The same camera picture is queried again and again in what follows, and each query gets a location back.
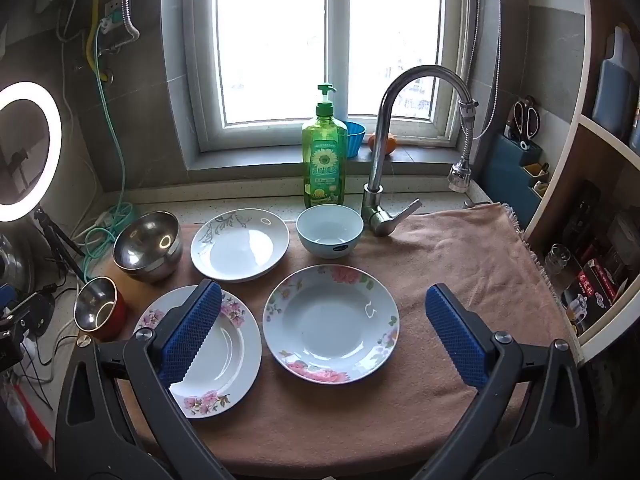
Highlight blue knife holder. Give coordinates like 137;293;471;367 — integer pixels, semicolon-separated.
487;132;551;231

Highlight light blue ceramic bowl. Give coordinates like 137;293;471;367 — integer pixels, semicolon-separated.
296;204;364;260

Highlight grey leaf print white plate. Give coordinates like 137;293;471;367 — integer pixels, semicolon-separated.
190;208;291;278

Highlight red steel bowl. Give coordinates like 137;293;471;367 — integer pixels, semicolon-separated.
74;276;126;342

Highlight corrugated metal hose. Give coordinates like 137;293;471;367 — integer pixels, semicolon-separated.
120;0;141;42

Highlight white ring light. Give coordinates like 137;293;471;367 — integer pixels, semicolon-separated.
0;81;63;222

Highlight turquoise cable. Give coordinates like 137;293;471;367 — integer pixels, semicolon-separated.
82;72;142;281

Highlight red flat packet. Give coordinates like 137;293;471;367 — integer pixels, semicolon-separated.
10;395;51;453

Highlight faucet sprayer head with hose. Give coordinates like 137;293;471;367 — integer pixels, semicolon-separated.
447;97;481;194

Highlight blue plastic cup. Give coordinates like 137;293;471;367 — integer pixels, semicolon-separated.
345;121;367;160

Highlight white window frame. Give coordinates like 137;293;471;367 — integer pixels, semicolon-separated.
161;0;501;173

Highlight wooden shelf unit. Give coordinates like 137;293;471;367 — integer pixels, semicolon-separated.
522;0;640;366

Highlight green dish soap bottle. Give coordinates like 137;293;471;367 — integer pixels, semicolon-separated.
301;83;348;209

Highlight clear drinking glass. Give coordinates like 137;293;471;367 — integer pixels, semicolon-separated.
544;243;572;276

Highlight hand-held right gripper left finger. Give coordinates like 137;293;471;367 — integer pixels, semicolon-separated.
54;279;236;480

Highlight black tripod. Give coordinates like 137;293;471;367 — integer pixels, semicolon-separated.
32;209;88;283

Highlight yellow gas pipe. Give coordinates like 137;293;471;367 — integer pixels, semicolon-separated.
85;0;109;82

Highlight plain white plate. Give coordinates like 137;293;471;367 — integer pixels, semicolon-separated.
197;260;275;283

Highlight black scissors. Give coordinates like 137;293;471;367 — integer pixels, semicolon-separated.
509;96;541;150

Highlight orange fruit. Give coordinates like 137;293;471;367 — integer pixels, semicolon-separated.
368;131;398;155

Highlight red printed box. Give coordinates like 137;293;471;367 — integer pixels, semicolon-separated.
575;257;626;311

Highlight pink floral white plate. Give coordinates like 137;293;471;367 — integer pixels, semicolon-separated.
262;264;401;385
132;285;263;418

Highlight white wall socket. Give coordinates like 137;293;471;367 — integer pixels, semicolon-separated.
102;0;126;31

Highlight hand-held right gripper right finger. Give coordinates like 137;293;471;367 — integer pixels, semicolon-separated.
410;282;591;480

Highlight steel pot lid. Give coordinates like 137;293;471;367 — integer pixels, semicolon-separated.
0;234;36;291

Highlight large stainless steel bowl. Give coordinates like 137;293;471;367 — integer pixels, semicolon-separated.
113;211;182;283

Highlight pink towel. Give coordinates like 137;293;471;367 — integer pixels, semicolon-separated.
120;202;581;466

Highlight blue cutting board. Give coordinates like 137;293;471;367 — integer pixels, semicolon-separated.
591;25;640;143

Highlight chrome kitchen faucet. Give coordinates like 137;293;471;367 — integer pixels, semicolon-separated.
361;65;473;237

